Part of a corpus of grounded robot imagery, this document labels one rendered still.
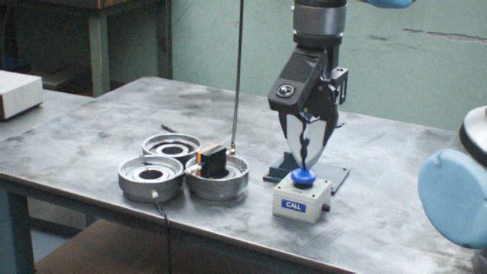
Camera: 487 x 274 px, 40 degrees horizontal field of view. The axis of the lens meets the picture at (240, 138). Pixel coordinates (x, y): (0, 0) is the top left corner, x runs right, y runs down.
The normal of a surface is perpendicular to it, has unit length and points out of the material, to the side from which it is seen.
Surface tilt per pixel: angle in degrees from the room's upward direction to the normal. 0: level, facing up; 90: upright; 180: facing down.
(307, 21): 90
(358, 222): 0
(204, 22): 90
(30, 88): 90
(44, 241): 0
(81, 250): 0
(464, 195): 97
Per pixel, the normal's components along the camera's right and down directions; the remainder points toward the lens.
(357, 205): 0.03, -0.92
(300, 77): -0.18, -0.62
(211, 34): -0.44, 0.33
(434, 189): -0.84, 0.30
